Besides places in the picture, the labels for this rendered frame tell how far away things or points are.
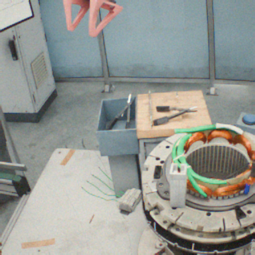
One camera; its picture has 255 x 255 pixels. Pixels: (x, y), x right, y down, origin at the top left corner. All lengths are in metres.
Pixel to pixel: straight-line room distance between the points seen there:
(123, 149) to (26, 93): 2.08
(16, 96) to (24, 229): 2.05
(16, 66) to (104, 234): 2.07
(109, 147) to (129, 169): 0.12
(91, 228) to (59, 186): 0.23
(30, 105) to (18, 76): 0.31
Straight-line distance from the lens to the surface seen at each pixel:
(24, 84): 2.90
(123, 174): 1.04
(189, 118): 0.93
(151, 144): 0.93
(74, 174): 1.23
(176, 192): 0.62
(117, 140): 0.92
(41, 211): 1.14
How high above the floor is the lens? 1.59
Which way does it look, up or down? 35 degrees down
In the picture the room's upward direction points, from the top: 8 degrees counter-clockwise
